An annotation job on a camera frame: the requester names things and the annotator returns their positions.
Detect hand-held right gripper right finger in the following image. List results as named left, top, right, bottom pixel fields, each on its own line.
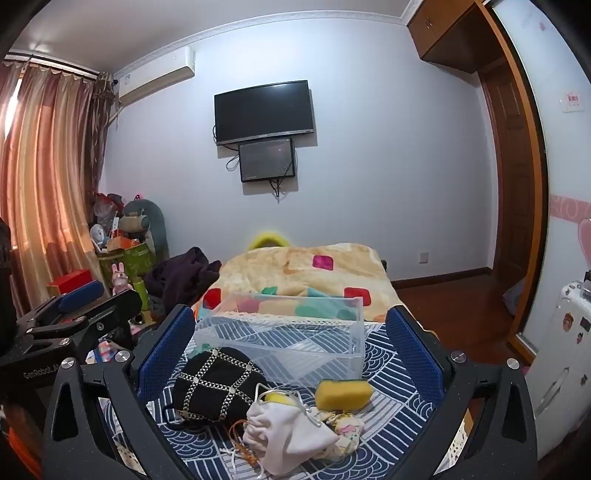
left=385, top=305, right=539, bottom=480

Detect white suitcase with stickers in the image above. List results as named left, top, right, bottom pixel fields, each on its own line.
left=526, top=270, right=591, bottom=462

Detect black wall television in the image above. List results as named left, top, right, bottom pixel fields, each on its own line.
left=213, top=80, right=317, bottom=147

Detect pink rabbit figure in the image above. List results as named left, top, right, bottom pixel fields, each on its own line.
left=111, top=261, right=133, bottom=296

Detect brown wooden door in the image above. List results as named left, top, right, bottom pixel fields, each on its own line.
left=477, top=55, right=542, bottom=326

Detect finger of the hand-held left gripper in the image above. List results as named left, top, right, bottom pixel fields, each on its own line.
left=16, top=281, right=108, bottom=330
left=25, top=288, right=143, bottom=352

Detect yellow ring cushion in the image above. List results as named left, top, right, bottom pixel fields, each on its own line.
left=247, top=232, right=294, bottom=252

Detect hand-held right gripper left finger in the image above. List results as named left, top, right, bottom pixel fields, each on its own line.
left=42, top=304, right=197, bottom=480

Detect pile of bags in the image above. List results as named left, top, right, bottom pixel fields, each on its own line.
left=89, top=191, right=126, bottom=252

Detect black white braided bracelet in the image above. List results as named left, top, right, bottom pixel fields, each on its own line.
left=172, top=347, right=269, bottom=423

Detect navy patterned cloth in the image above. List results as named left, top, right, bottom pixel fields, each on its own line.
left=99, top=318, right=472, bottom=480

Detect white drawstring pouch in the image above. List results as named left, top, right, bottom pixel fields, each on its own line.
left=242, top=397, right=345, bottom=476

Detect dark purple clothes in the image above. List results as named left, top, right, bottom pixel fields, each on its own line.
left=144, top=247, right=223, bottom=311

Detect beige blanket with coloured squares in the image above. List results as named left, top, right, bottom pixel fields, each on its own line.
left=194, top=242, right=402, bottom=324

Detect white wardrobe sliding door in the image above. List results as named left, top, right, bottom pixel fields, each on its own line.
left=489, top=0, right=591, bottom=365

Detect red white sticker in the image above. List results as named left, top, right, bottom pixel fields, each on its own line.
left=558, top=91, right=584, bottom=113

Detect floral scrunchie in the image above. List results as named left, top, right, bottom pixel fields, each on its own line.
left=318, top=408, right=365, bottom=457

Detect white air conditioner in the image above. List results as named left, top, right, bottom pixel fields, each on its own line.
left=113, top=45, right=197, bottom=106

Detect small black monitor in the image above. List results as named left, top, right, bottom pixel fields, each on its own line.
left=238, top=137, right=296, bottom=184

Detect brown striped curtain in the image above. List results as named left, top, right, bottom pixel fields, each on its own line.
left=0, top=54, right=114, bottom=317

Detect clear plastic box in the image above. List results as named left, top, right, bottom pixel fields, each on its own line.
left=193, top=292, right=365, bottom=385

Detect yellow green sponge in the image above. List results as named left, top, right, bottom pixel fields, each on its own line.
left=315, top=378, right=374, bottom=411

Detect red box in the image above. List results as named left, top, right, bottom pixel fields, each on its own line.
left=46, top=270, right=96, bottom=299

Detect green cylinder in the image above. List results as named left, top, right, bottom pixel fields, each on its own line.
left=133, top=277, right=151, bottom=315

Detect grey plastic bag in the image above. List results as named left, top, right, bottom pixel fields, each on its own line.
left=502, top=277, right=526, bottom=318

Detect orange braided cord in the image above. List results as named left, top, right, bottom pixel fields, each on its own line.
left=228, top=416, right=260, bottom=464

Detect wooden overhead cabinet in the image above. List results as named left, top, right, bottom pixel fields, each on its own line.
left=406, top=0, right=504, bottom=75

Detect grey plush toy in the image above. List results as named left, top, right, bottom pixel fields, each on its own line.
left=121, top=196, right=171, bottom=261

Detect green gift bag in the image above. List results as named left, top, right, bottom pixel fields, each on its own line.
left=98, top=240, right=158, bottom=296

